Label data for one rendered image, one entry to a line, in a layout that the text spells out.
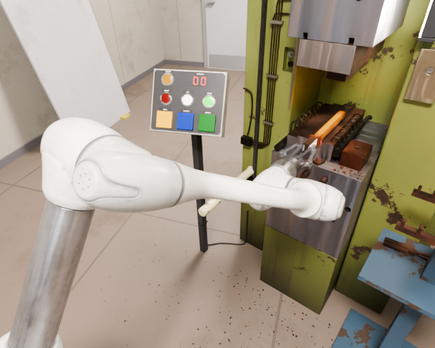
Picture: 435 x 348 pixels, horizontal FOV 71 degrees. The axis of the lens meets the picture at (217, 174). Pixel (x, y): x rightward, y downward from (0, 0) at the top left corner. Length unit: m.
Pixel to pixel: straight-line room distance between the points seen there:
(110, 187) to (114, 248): 1.76
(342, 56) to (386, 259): 0.75
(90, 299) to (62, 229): 1.37
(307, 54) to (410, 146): 0.53
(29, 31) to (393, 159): 2.98
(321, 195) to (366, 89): 0.91
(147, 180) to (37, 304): 0.41
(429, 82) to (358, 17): 0.33
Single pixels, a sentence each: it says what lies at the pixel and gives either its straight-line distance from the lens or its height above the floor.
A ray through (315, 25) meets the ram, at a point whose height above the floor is 1.41.
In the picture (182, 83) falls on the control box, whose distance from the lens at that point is 1.44.
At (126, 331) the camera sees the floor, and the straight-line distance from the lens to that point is 1.89.
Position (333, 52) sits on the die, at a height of 1.33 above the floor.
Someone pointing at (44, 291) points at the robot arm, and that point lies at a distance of 0.80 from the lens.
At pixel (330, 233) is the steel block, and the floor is 0.60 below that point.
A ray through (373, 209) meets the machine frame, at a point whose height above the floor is 0.66.
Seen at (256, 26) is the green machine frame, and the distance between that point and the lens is 1.48.
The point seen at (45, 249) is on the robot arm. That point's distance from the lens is 0.75.
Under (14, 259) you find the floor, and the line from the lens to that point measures 2.50.
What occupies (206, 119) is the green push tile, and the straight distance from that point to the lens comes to 1.38.
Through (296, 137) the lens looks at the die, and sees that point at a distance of 1.35.
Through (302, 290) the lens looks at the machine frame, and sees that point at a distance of 1.84.
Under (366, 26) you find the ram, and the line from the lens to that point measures 1.16.
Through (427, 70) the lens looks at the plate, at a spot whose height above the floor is 1.29.
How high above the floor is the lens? 1.61
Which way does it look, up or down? 35 degrees down
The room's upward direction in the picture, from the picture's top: 1 degrees counter-clockwise
